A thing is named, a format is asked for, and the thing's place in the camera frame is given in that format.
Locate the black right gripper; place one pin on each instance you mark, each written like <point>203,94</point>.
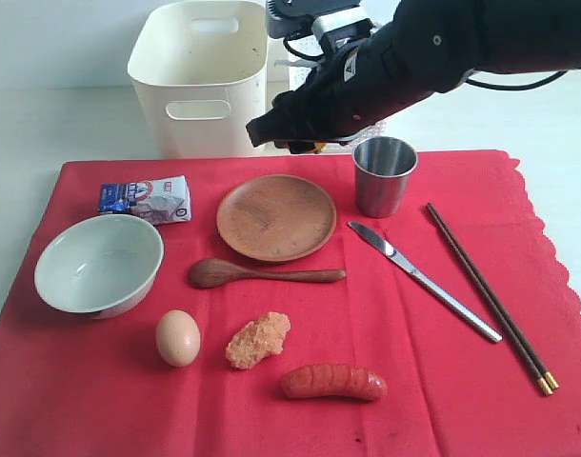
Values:
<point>353,91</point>

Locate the fried chicken piece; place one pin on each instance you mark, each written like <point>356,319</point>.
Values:
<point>258,339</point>

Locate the brown egg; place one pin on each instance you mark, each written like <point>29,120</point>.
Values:
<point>178,338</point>

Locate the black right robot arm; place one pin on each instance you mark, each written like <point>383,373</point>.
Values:
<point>444,42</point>

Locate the white perforated plastic basket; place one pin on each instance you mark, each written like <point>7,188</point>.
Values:
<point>286,71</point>

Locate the cream plastic bin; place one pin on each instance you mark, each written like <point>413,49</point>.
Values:
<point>199,69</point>

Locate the round wooden plate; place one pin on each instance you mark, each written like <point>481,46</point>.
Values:
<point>276,218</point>

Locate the stainless steel cup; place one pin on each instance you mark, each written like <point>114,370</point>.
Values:
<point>382,169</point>

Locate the blue white milk carton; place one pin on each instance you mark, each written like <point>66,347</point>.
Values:
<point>161,201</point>

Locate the dark wooden spoon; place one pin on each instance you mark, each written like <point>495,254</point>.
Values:
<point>214,272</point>

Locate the red tablecloth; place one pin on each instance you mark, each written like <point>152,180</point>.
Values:
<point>79,387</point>

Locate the stainless steel table knife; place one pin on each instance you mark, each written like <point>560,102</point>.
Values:
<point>394,255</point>

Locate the pale green ceramic bowl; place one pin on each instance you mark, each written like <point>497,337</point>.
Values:
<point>101,267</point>

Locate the red grilled sausage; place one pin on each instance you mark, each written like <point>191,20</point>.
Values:
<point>320,380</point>

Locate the brown chopstick upper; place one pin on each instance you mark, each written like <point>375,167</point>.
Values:
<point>490,290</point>

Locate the brown chopstick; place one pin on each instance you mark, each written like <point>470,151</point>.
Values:
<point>483,297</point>
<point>490,290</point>

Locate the brown chopstick lower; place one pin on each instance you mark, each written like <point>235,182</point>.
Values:
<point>483,297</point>

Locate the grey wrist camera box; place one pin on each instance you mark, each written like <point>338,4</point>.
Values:
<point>294,19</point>

